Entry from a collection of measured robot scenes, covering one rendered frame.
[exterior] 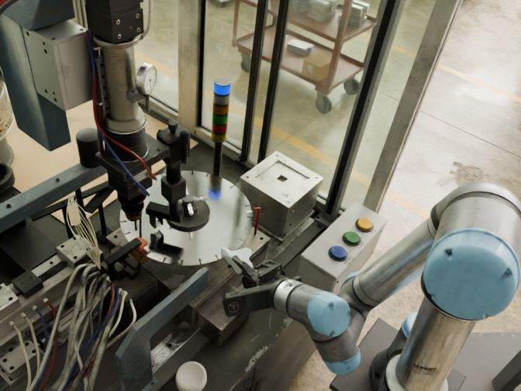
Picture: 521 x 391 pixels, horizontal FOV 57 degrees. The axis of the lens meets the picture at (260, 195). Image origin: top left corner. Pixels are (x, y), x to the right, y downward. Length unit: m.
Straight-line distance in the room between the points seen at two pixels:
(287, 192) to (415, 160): 1.94
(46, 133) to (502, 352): 2.05
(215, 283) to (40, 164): 0.78
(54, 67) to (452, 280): 0.67
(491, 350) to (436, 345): 1.58
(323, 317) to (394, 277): 0.16
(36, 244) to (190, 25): 0.80
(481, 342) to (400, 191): 1.00
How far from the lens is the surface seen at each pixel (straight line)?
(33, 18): 0.84
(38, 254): 1.36
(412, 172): 3.15
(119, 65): 0.83
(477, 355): 2.39
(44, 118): 0.97
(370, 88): 1.25
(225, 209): 1.25
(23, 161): 1.76
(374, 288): 1.01
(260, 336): 1.27
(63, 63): 0.84
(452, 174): 3.27
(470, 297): 0.73
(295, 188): 1.42
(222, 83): 1.33
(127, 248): 1.13
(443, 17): 1.17
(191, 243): 1.17
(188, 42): 1.65
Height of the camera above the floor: 1.83
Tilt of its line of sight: 43 degrees down
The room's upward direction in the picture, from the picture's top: 9 degrees clockwise
